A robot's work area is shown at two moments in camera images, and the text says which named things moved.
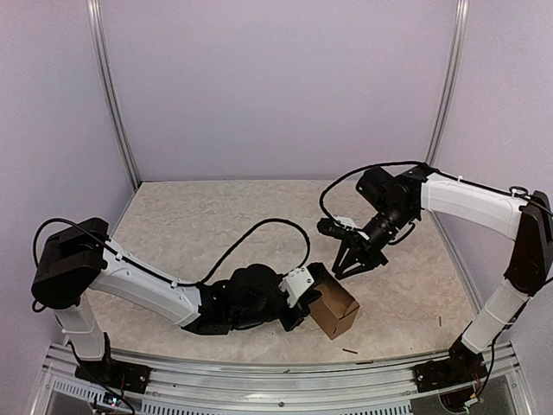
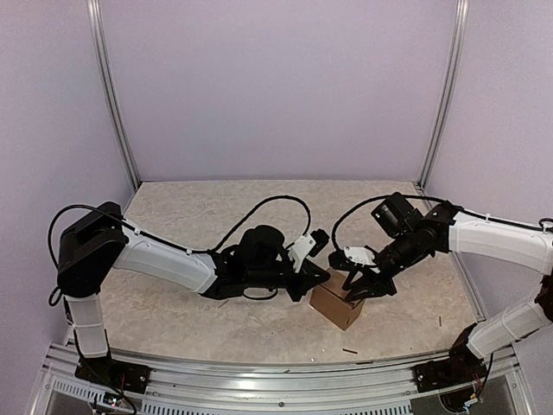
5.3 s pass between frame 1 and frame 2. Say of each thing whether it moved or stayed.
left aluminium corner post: stayed
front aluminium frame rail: stayed
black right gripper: moved
